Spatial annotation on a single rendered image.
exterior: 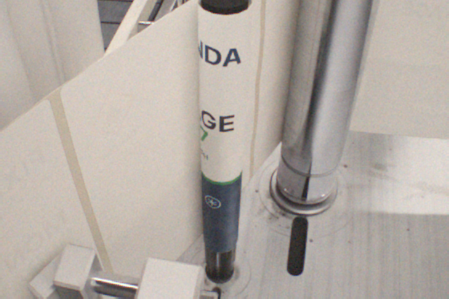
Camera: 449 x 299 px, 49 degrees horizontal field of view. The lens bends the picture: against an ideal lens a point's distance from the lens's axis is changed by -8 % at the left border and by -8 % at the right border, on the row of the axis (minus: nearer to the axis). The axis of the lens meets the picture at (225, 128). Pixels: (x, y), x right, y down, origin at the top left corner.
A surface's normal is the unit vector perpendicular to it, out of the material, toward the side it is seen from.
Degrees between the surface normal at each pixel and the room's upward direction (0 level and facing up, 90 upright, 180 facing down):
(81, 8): 90
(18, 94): 90
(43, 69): 90
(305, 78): 90
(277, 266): 0
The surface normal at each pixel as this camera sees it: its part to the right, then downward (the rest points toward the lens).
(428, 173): 0.02, -0.69
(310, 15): -0.77, 0.45
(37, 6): 0.94, 0.26
